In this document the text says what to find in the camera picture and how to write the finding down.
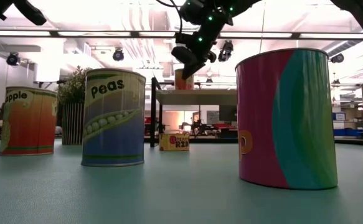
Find black lamp stand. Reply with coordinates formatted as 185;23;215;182
33;79;67;90

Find black monitor screen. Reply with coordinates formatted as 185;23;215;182
219;105;237;123

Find blue storage bins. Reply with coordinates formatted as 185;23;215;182
332;112;363;138

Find plain orange food can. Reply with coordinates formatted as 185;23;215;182
174;68;195;91

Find black robot arms on bench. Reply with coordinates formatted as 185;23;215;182
181;119;220;138

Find blue peas can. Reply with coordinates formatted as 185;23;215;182
80;68;147;168

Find wooden shelf with black legs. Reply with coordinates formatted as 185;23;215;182
149;77;238;148

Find pink teal green striped can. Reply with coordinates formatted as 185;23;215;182
235;47;339;191

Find black ceiling spotlight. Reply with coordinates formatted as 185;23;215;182
6;52;21;67
112;48;125;62
329;52;345;64
217;40;234;63

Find green plant in striped pot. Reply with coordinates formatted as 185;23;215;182
55;65;92;146

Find small yellow pineapple rings tin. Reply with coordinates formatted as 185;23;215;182
158;133;191;152

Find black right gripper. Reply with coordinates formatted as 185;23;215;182
171;14;233;81

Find orange pineapple can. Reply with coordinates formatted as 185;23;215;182
0;86;59;157

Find white box lamp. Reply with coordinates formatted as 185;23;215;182
34;57;61;83

